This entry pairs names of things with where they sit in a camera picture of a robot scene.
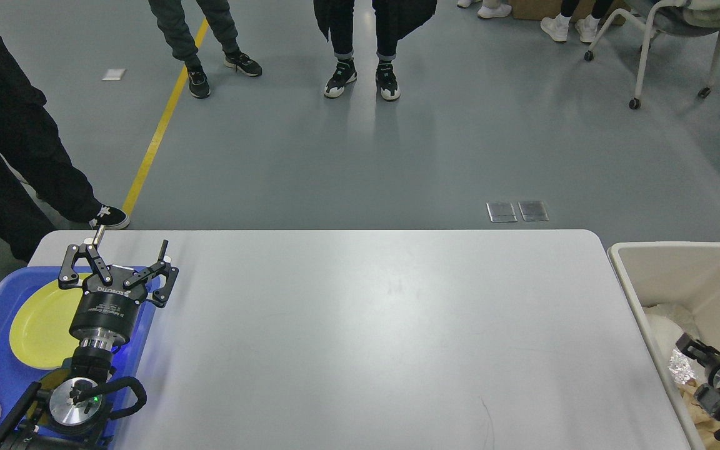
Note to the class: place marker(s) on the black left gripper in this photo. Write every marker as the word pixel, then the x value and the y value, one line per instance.
pixel 109 306

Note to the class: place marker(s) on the aluminium foil sheet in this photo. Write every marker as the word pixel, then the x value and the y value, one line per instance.
pixel 685 370

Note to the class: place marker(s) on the white paper cup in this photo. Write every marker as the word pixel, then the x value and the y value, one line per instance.
pixel 668 322

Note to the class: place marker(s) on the yellow plate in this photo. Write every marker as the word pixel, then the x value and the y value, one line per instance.
pixel 39 335

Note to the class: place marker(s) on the brown paper ball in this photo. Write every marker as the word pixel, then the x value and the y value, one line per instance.
pixel 698 415

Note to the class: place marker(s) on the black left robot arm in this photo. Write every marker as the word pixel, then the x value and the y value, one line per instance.
pixel 73 409

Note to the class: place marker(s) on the white plastic bin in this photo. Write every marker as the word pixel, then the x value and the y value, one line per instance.
pixel 685 273

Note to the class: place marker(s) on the white paper scrap on floor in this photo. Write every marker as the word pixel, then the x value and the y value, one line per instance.
pixel 115 74

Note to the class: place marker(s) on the person in black trousers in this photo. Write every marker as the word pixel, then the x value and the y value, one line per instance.
pixel 31 149

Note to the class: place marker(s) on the right floor outlet plate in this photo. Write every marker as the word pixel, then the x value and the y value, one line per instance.
pixel 533 210

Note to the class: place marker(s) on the floor outlet plate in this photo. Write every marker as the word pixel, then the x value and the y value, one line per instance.
pixel 533 210
pixel 501 212

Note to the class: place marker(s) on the left floor outlet plate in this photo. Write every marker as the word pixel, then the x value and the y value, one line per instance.
pixel 501 212

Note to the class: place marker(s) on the office chair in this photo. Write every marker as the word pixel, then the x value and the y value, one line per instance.
pixel 689 19

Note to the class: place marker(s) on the white sneakers person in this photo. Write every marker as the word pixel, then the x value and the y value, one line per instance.
pixel 558 27

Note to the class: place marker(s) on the cardboard box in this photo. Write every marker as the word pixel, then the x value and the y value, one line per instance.
pixel 539 9

